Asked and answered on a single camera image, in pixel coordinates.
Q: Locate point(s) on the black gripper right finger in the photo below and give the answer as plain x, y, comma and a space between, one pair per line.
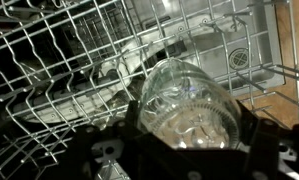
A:
264, 146

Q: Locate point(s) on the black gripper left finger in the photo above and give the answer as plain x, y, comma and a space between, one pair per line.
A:
99, 135

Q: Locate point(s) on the clear drinking glass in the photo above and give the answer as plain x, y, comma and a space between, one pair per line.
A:
189, 96

